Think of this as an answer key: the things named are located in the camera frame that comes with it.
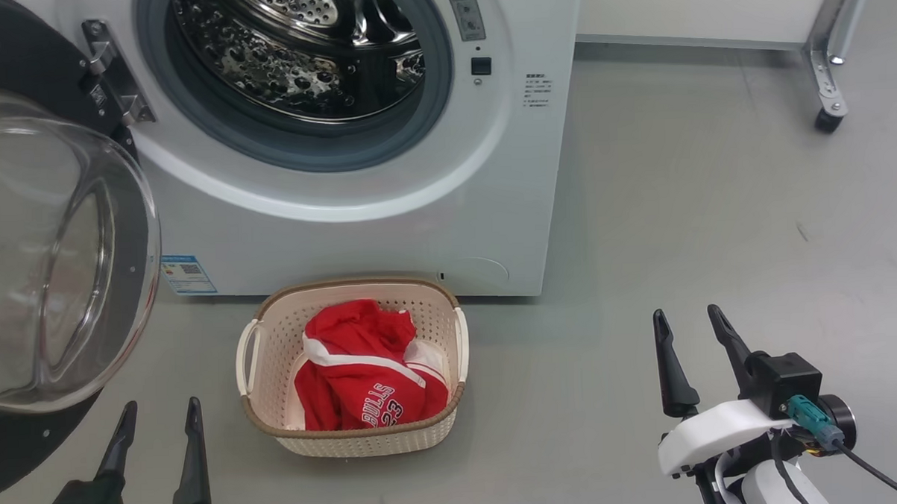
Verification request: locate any silver door hinge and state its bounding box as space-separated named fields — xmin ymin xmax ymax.
xmin=81 ymin=18 xmax=155 ymax=127

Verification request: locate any white front-load washing machine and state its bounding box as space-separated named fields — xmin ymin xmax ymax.
xmin=7 ymin=0 xmax=595 ymax=314

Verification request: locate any white partition panel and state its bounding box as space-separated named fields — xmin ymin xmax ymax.
xmin=576 ymin=0 xmax=849 ymax=58

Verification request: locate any grey warning label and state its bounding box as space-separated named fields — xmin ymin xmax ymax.
xmin=444 ymin=0 xmax=487 ymax=42

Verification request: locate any black-rimmed glass washer door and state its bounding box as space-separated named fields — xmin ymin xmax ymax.
xmin=0 ymin=0 xmax=171 ymax=501

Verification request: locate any cream perforated laundry basket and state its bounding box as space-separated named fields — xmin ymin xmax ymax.
xmin=233 ymin=274 xmax=473 ymax=462

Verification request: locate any teal right camera connector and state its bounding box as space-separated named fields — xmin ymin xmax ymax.
xmin=788 ymin=394 xmax=846 ymax=453

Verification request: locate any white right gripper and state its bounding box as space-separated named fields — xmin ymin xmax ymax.
xmin=652 ymin=300 xmax=858 ymax=478

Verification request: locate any red basketball jersey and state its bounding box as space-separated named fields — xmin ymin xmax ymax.
xmin=292 ymin=297 xmax=452 ymax=432

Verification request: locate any silver metal partition leg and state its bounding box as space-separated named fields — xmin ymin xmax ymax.
xmin=802 ymin=0 xmax=881 ymax=117

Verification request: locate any blue energy label sticker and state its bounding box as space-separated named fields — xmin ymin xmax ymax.
xmin=160 ymin=253 xmax=218 ymax=296

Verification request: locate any small printed text label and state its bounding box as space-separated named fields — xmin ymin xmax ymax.
xmin=524 ymin=73 xmax=553 ymax=110

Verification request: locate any stainless steel washing machine drum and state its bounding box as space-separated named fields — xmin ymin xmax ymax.
xmin=171 ymin=0 xmax=429 ymax=128

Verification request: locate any black right camera cable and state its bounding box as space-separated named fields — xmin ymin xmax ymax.
xmin=836 ymin=438 xmax=897 ymax=504

